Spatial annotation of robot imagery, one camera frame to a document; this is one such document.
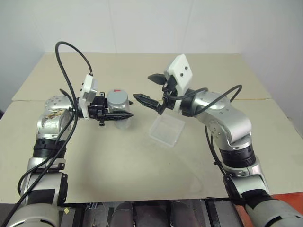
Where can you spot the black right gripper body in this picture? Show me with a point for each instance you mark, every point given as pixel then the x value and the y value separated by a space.
pixel 169 86

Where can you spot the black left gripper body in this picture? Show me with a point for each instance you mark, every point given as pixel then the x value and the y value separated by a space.
pixel 98 106

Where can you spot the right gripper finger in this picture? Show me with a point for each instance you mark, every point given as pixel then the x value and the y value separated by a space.
pixel 157 79
pixel 146 101

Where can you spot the clear plastic jar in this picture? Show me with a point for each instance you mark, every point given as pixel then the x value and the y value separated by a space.
pixel 117 100
pixel 123 124

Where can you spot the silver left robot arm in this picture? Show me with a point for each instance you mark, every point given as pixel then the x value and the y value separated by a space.
pixel 54 104

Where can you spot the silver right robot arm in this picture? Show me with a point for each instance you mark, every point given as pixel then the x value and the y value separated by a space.
pixel 236 118

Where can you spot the clear plastic box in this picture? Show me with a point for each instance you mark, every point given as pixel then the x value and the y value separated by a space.
pixel 165 130

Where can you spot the dark rounded shape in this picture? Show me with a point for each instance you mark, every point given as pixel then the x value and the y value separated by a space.
pixel 123 214

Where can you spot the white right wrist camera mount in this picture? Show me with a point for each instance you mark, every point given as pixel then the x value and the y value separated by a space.
pixel 182 68

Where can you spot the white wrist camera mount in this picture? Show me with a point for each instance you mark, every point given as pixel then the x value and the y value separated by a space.
pixel 182 68
pixel 88 85

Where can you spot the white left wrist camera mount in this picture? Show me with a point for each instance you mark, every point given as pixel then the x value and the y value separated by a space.
pixel 88 85

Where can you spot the black metal frame bar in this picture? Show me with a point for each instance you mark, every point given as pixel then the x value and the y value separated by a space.
pixel 77 215
pixel 215 212

